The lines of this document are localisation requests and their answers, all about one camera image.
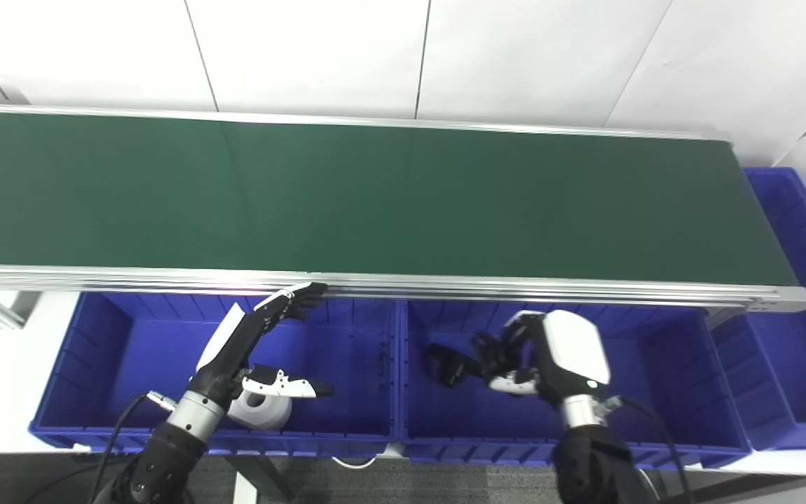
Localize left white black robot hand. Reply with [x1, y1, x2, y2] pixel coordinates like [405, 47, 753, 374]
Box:
[190, 282, 335, 414]

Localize blue plastic bin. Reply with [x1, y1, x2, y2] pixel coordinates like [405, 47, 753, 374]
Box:
[397, 300, 752, 470]
[29, 293, 404, 456]
[711, 167, 806, 450]

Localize white cylindrical part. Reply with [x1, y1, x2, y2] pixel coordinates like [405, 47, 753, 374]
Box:
[227, 391, 293, 431]

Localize green conveyor belt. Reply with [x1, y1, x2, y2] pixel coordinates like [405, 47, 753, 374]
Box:
[0, 112, 799, 286]
[0, 105, 806, 314]

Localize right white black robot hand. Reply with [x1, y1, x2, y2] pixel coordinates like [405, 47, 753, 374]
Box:
[473, 310, 612, 408]

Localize black flanged metal part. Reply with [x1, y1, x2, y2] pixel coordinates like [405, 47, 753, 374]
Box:
[425, 343, 488, 388]

